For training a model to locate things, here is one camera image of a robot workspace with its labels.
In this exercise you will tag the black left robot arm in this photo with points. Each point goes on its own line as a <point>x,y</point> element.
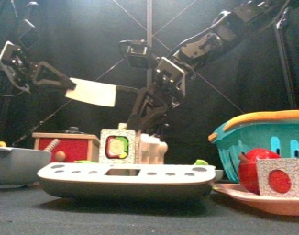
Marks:
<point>28,34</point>

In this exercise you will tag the white sushi piece green filling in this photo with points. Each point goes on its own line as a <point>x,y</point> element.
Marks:
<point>116,147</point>

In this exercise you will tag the small green toy piece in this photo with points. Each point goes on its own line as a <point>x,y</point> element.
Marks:
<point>201,162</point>

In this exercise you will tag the white sushi piece red filling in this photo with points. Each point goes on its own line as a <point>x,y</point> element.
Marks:
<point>280,180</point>

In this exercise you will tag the pink plate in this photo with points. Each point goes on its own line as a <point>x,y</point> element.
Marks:
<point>274,205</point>

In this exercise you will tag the wooden toy knife block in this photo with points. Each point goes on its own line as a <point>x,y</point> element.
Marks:
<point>152,151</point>

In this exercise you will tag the black knob on box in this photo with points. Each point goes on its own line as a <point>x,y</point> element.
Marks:
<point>73,130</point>

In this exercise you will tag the red wooden toy box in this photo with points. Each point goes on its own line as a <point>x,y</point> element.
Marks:
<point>77,148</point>

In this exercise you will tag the flat green toy leaf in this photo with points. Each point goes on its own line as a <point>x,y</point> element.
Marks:
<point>85,161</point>

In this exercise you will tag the white digital kitchen scale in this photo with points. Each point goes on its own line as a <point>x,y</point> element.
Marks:
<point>127,183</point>

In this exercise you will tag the teal basket orange rim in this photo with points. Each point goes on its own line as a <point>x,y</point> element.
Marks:
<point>254,134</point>

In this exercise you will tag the small wooden ball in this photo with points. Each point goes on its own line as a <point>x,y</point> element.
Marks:
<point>60,156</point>

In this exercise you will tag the red toy apple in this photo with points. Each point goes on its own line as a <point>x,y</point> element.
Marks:
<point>248,171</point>

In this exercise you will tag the grey toy pan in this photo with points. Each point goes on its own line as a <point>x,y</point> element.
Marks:
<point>17,165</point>

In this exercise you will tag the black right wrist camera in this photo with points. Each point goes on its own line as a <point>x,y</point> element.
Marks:
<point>136,55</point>

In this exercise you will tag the vertical metal frame pole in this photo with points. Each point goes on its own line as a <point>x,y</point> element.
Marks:
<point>149,18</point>

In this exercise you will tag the grey metal frame post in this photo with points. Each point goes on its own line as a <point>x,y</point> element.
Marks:
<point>287,70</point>

